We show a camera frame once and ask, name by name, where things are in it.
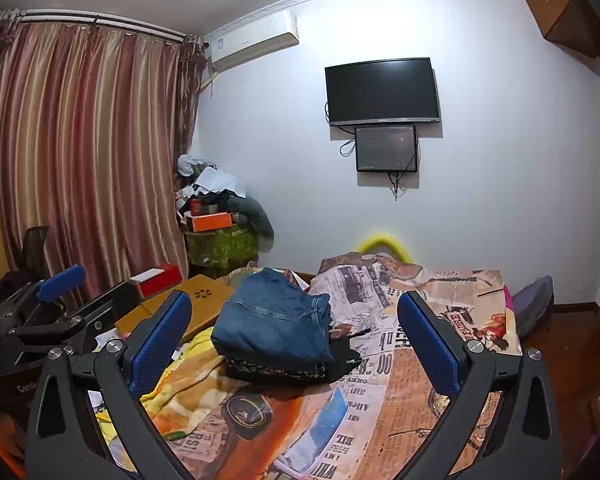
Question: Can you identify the blue denim jacket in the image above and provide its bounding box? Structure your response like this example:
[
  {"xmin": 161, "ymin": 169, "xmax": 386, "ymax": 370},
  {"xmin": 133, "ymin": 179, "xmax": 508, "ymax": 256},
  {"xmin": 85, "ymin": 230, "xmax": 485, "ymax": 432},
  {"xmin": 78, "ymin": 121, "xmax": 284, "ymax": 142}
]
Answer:
[{"xmin": 211, "ymin": 267, "xmax": 336, "ymax": 373}]

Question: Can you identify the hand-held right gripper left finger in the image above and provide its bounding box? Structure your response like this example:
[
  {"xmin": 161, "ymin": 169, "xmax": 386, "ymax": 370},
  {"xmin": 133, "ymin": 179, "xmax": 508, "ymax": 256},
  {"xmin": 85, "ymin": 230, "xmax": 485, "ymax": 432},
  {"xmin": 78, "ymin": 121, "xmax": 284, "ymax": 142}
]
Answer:
[{"xmin": 25, "ymin": 290, "xmax": 193, "ymax": 480}]

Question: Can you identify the white air conditioner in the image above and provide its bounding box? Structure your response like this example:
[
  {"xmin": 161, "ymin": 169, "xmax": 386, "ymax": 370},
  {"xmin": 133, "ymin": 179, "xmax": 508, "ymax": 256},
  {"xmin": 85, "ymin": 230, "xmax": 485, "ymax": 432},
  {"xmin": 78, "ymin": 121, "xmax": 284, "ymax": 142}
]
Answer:
[{"xmin": 203, "ymin": 10, "xmax": 299, "ymax": 72}]

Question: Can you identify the yellow curved object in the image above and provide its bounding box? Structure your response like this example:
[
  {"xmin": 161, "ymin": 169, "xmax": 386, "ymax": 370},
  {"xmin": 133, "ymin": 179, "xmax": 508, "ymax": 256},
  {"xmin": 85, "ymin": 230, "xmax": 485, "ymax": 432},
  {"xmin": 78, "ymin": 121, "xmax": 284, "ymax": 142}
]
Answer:
[{"xmin": 357, "ymin": 231, "xmax": 413, "ymax": 263}]

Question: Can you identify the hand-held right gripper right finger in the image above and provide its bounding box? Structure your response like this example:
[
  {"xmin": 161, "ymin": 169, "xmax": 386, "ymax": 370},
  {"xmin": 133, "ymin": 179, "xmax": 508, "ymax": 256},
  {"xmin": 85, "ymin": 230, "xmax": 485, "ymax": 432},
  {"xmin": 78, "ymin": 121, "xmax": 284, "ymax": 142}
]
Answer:
[{"xmin": 397, "ymin": 290, "xmax": 563, "ymax": 480}]

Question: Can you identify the printed bedsheet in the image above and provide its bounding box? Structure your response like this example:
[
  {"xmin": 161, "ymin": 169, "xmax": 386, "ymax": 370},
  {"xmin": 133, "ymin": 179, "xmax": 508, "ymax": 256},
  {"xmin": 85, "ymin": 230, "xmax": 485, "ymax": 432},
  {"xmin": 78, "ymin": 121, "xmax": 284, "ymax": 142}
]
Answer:
[{"xmin": 140, "ymin": 252, "xmax": 523, "ymax": 480}]

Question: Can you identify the orange box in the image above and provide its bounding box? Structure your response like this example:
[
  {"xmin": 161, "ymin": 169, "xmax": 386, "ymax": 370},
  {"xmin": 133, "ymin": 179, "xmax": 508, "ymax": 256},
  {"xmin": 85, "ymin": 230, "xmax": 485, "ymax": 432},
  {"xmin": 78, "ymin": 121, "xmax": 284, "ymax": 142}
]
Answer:
[{"xmin": 190, "ymin": 212, "xmax": 232, "ymax": 233}]

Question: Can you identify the yellow blanket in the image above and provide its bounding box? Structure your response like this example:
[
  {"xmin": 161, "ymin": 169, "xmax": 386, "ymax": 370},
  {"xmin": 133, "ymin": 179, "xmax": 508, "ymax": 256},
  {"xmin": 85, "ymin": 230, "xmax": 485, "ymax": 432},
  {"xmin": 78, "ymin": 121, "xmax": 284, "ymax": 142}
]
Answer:
[{"xmin": 92, "ymin": 330, "xmax": 241, "ymax": 441}]

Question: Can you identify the black mesh chair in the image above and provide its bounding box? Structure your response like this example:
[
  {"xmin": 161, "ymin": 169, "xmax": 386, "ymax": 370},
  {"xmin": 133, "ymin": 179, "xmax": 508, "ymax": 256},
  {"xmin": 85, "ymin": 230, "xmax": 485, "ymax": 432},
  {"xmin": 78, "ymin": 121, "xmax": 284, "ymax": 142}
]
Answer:
[{"xmin": 17, "ymin": 225, "xmax": 51, "ymax": 281}]

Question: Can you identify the grey backpack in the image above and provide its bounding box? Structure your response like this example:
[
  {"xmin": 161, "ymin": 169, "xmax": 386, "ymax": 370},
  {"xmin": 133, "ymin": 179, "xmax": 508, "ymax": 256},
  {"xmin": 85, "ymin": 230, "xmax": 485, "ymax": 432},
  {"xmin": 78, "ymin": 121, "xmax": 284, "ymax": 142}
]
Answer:
[{"xmin": 511, "ymin": 275, "xmax": 555, "ymax": 338}]

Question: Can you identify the curtain rod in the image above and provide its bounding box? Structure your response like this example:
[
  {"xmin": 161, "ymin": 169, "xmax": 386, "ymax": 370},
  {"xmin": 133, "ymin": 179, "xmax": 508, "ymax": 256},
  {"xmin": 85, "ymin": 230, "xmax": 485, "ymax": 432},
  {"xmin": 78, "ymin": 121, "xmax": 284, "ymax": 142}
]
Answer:
[{"xmin": 0, "ymin": 9, "xmax": 188, "ymax": 41}]

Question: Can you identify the grey cloth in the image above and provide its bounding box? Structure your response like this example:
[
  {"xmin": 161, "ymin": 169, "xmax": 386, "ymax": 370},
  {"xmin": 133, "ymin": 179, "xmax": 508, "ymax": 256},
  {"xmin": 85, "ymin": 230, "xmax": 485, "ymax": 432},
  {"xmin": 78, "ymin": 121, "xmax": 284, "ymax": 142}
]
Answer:
[{"xmin": 225, "ymin": 194, "xmax": 275, "ymax": 238}]

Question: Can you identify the red box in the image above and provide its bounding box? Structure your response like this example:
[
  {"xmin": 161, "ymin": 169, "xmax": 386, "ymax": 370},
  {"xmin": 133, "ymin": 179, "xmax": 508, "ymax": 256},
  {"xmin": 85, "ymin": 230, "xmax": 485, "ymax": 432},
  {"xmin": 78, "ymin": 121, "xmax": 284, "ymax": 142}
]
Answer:
[{"xmin": 128, "ymin": 262, "xmax": 182, "ymax": 298}]

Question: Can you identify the black wall television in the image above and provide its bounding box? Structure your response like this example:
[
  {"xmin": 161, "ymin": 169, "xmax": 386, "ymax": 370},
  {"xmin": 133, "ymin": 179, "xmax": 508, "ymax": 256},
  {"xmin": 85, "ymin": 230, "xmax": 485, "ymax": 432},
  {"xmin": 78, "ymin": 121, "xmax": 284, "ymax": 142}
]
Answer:
[{"xmin": 325, "ymin": 57, "xmax": 441, "ymax": 127}]

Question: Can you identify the dark patterned garment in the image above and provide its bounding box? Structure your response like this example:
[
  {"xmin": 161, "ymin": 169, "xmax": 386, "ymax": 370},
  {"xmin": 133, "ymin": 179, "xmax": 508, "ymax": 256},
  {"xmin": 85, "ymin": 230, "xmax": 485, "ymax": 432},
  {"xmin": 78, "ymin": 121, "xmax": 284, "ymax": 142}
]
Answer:
[{"xmin": 225, "ymin": 355, "xmax": 331, "ymax": 386}]

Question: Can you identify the wooden overhead cabinet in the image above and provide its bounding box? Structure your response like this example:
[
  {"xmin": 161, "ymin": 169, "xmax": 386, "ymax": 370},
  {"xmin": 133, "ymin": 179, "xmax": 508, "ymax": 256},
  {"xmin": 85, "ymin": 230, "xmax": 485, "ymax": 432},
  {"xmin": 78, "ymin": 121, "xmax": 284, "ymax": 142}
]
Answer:
[{"xmin": 522, "ymin": 0, "xmax": 600, "ymax": 58}]

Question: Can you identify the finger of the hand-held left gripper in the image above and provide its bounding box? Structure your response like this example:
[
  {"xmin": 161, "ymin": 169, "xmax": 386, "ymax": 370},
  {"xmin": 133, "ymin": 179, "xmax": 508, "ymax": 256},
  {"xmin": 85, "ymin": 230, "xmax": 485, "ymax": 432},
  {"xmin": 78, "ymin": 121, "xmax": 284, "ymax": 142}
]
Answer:
[
  {"xmin": 0, "ymin": 265, "xmax": 87, "ymax": 331},
  {"xmin": 55, "ymin": 281, "xmax": 141, "ymax": 356}
]

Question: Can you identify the black cable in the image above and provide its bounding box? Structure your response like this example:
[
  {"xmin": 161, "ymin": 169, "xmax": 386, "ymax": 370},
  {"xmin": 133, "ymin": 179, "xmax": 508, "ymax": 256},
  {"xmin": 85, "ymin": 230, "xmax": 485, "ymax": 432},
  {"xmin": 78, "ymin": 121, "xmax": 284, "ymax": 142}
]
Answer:
[{"xmin": 387, "ymin": 170, "xmax": 406, "ymax": 201}]

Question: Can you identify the small black monitor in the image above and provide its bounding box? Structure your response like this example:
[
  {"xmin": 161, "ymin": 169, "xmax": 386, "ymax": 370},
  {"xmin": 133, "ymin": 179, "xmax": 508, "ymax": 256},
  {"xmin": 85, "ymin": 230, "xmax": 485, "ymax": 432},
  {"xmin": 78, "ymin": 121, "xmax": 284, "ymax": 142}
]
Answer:
[{"xmin": 355, "ymin": 124, "xmax": 420, "ymax": 173}]

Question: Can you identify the striped curtain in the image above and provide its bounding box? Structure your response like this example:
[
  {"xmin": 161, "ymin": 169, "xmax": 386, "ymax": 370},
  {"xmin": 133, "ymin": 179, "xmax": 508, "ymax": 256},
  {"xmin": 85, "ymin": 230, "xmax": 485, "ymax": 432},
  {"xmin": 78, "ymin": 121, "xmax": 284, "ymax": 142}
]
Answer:
[{"xmin": 0, "ymin": 22, "xmax": 206, "ymax": 301}]

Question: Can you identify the wooden lap desk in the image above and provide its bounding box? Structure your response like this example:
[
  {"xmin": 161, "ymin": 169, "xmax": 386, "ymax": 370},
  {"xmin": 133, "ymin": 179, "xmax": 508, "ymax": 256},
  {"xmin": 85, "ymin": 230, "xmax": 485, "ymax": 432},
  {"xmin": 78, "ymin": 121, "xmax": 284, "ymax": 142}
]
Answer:
[{"xmin": 115, "ymin": 274, "xmax": 233, "ymax": 343}]

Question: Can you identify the white cloth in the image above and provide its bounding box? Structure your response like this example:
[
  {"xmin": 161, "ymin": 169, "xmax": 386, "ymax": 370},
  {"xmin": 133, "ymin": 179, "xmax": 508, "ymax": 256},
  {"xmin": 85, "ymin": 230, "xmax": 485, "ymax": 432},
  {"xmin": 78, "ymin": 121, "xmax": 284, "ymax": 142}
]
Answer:
[{"xmin": 176, "ymin": 154, "xmax": 248, "ymax": 198}]

